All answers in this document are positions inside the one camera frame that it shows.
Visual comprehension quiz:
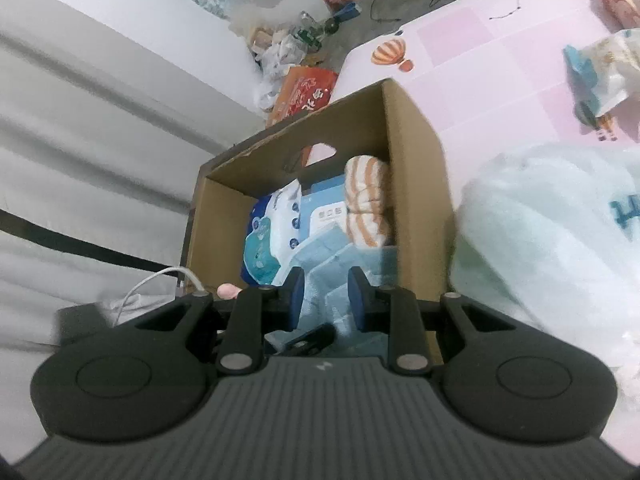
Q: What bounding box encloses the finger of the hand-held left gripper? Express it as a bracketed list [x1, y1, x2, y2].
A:
[285, 323, 337, 357]

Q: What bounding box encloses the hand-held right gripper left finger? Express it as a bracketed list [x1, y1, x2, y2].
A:
[112, 266, 307, 375]

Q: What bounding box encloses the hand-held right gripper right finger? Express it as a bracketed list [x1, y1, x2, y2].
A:
[347, 266, 543, 376]

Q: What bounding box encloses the blue checked towel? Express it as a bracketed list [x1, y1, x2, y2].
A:
[265, 232, 396, 358]

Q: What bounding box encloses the blue wipes packet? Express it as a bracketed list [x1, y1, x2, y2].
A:
[241, 180, 303, 286]

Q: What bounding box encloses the orange striped cloth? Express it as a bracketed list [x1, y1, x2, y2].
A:
[345, 155, 396, 248]

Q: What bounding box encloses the brown cardboard box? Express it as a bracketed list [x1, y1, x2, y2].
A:
[182, 79, 458, 366]

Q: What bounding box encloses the white plastic bag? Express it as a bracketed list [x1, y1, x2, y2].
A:
[450, 142, 640, 396]

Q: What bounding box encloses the blue snack pouch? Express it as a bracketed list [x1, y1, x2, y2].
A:
[562, 29, 640, 128]

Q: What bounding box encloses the orange snack bag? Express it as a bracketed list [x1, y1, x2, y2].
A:
[265, 65, 340, 128]

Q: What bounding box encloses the pile of litter and bottles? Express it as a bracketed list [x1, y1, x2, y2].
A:
[247, 10, 331, 111]

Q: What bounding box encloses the pink printed mat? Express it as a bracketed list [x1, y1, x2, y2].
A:
[332, 0, 640, 211]

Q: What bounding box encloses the peach wipes packet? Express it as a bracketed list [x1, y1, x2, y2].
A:
[594, 0, 640, 28]

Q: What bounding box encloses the white cable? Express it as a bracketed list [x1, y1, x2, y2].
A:
[107, 266, 203, 328]

